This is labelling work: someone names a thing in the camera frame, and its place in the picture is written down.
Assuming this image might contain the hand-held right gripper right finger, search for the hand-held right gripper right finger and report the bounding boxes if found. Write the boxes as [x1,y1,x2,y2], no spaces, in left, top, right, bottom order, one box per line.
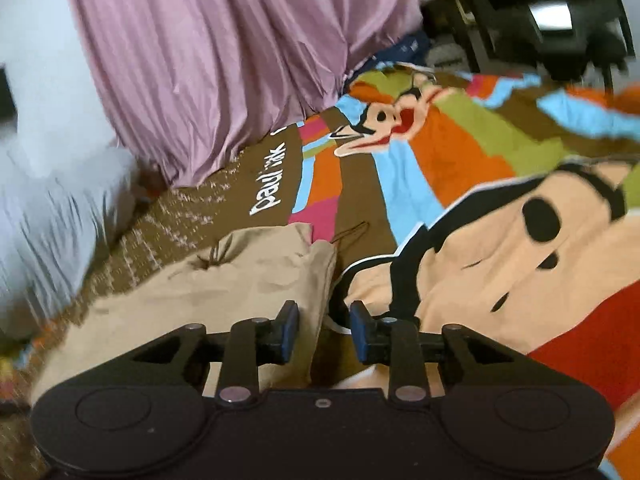
[349,300,516,407]

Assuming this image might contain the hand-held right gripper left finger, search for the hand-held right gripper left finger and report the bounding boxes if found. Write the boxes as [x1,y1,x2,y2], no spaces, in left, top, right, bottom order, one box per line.
[131,300,301,407]

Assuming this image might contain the beige drawstring garment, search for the beige drawstring garment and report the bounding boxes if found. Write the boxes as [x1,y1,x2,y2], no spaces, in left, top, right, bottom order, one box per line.
[30,222,338,402]

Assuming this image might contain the colourful cartoon printed blanket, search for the colourful cartoon printed blanket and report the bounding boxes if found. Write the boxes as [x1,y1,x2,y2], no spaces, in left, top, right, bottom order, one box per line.
[0,60,640,480]

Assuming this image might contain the light blue pillow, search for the light blue pillow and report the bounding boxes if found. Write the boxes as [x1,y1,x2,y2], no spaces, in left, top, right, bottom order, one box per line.
[0,135,141,341]

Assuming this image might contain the pink satin cloth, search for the pink satin cloth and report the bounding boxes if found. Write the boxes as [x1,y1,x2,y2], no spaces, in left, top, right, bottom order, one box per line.
[62,0,426,188]

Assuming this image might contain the dark blue cloth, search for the dark blue cloth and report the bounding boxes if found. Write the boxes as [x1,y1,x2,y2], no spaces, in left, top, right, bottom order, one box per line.
[370,30,437,68]

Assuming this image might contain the black frame furniture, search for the black frame furniture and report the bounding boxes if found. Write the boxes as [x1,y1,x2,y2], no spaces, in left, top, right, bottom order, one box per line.
[450,0,636,92]

